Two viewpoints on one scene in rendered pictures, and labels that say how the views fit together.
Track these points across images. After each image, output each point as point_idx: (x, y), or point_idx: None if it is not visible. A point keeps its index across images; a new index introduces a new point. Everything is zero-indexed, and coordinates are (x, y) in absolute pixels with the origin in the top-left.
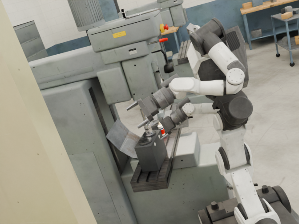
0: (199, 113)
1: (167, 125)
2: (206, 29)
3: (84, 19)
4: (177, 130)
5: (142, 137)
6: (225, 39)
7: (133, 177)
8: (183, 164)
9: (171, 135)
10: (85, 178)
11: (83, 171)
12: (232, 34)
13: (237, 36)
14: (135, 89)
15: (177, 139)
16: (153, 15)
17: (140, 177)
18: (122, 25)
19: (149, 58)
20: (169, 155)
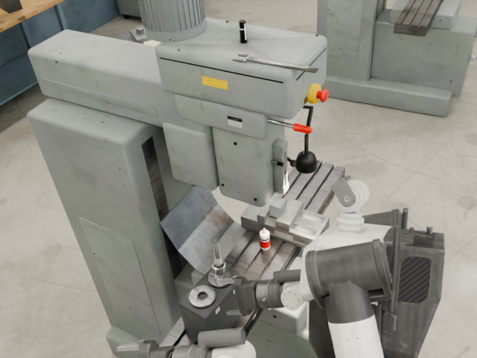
0: None
1: (246, 300)
2: (343, 272)
3: (155, 19)
4: (294, 248)
5: (206, 278)
6: (387, 299)
7: (167, 339)
8: (276, 322)
9: (277, 258)
10: (116, 263)
11: (114, 253)
12: (420, 264)
13: (431, 276)
14: (226, 179)
15: (287, 267)
16: (293, 77)
17: (179, 343)
18: (224, 69)
19: (270, 136)
20: (247, 318)
